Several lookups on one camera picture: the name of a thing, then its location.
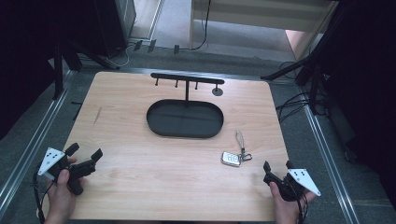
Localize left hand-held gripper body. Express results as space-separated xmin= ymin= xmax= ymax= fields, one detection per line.
xmin=37 ymin=147 xmax=97 ymax=196

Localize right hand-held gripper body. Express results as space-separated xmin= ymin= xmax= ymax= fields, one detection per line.
xmin=262 ymin=168 xmax=322 ymax=203

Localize silver key fob with lanyard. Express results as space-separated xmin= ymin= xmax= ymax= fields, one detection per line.
xmin=220 ymin=129 xmax=253 ymax=168

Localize black key rack with tray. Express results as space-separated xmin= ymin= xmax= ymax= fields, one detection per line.
xmin=146 ymin=72 xmax=226 ymax=139

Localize person's right hand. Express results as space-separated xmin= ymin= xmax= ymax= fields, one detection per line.
xmin=268 ymin=181 xmax=318 ymax=224

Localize person's left hand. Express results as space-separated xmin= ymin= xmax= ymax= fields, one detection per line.
xmin=43 ymin=157 xmax=87 ymax=224

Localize black tripod stand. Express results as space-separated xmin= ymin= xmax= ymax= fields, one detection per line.
xmin=50 ymin=36 xmax=121 ymax=101
xmin=261 ymin=0 xmax=347 ymax=117

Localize dark cabinet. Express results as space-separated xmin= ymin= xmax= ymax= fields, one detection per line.
xmin=92 ymin=0 xmax=138 ymax=60

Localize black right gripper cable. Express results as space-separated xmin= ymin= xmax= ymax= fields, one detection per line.
xmin=290 ymin=181 xmax=310 ymax=224

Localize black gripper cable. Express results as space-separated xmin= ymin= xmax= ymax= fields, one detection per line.
xmin=290 ymin=181 xmax=310 ymax=224
xmin=32 ymin=170 xmax=55 ymax=224

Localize aluminium floor rail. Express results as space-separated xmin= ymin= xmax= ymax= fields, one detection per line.
xmin=0 ymin=69 xmax=77 ymax=217
xmin=301 ymin=102 xmax=362 ymax=224
xmin=120 ymin=66 xmax=273 ymax=82

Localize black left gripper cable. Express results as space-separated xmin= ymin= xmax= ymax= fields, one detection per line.
xmin=32 ymin=170 xmax=55 ymax=224

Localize black floor cables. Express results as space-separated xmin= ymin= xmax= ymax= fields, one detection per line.
xmin=275 ymin=61 xmax=330 ymax=124

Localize white floor cable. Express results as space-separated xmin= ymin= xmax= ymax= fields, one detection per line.
xmin=105 ymin=44 xmax=132 ymax=68

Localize black hanging cable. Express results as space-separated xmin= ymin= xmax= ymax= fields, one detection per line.
xmin=190 ymin=0 xmax=213 ymax=51

